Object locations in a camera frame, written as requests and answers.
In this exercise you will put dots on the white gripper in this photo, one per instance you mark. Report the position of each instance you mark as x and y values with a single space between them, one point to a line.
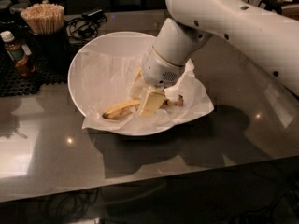
157 70

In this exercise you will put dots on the yellow banana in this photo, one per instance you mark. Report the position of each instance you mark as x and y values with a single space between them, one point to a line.
124 108

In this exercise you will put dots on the white paper liner sheet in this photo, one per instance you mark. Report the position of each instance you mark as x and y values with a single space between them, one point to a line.
115 100

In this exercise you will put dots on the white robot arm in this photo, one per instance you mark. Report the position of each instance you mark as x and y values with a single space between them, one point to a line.
266 38

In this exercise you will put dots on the large white bowl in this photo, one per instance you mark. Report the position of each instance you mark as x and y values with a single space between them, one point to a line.
101 75

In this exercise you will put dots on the black power adapter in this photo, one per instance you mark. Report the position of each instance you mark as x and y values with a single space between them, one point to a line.
93 14

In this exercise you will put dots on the black stick holder cup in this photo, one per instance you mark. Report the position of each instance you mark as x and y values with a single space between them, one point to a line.
56 48

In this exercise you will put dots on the bundle of wooden stir sticks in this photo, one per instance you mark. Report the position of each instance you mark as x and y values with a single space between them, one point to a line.
44 19

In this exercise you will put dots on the small brown sauce bottle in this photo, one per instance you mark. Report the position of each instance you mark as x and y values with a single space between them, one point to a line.
21 61

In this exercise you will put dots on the black rubber grid mat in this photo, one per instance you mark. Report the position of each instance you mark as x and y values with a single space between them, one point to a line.
13 85

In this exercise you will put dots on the dark lidded jar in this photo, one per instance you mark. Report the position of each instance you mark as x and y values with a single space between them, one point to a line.
10 15

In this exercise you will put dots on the black wire condiment rack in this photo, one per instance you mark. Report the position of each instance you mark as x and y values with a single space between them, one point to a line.
287 8

